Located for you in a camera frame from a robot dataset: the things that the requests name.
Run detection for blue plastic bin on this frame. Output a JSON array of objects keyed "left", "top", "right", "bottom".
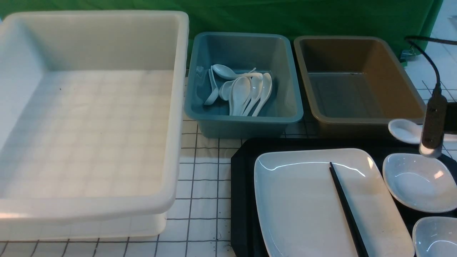
[{"left": 184, "top": 31, "right": 303, "bottom": 139}]

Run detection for white spoon far left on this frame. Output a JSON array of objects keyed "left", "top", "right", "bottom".
[{"left": 204, "top": 65, "right": 219, "bottom": 106}]

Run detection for black serving tray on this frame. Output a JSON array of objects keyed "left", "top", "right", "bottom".
[{"left": 231, "top": 138, "right": 456, "bottom": 257}]

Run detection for white ceramic soup spoon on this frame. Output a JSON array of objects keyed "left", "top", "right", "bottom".
[{"left": 388, "top": 119, "right": 457, "bottom": 145}]

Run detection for white square rice plate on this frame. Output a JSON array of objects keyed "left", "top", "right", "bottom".
[{"left": 253, "top": 148, "right": 415, "bottom": 257}]

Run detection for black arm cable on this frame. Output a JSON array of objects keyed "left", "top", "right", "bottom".
[{"left": 405, "top": 36, "right": 457, "bottom": 97}]

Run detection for brown plastic bin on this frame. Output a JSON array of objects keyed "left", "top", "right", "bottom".
[{"left": 293, "top": 36, "right": 426, "bottom": 138}]

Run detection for green backdrop cloth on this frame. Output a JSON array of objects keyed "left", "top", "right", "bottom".
[{"left": 1, "top": 0, "right": 443, "bottom": 56}]

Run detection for white spoon top of pile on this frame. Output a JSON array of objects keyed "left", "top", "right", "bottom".
[{"left": 211, "top": 64, "right": 263, "bottom": 80}]

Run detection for white spoon centre pile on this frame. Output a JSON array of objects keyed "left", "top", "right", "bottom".
[{"left": 228, "top": 77, "right": 251, "bottom": 116}]

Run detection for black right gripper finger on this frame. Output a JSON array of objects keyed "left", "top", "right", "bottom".
[{"left": 419, "top": 94, "right": 447, "bottom": 158}]

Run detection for white spoon far right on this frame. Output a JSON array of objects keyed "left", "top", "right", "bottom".
[{"left": 252, "top": 72, "right": 273, "bottom": 117}]

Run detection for white round spoon behind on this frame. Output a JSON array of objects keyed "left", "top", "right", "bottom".
[{"left": 219, "top": 80, "right": 234, "bottom": 101}]

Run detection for black chopsticks pair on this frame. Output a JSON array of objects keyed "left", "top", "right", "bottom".
[{"left": 329, "top": 162, "right": 369, "bottom": 257}]

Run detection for white bowl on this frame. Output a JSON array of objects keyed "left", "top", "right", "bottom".
[
  {"left": 412, "top": 216, "right": 457, "bottom": 257},
  {"left": 382, "top": 153, "right": 457, "bottom": 213}
]

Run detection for large white plastic bin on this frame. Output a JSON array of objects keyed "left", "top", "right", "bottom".
[{"left": 0, "top": 10, "right": 189, "bottom": 241}]

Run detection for metal binder clip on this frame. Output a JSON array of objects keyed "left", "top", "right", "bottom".
[{"left": 399, "top": 48, "right": 416, "bottom": 63}]

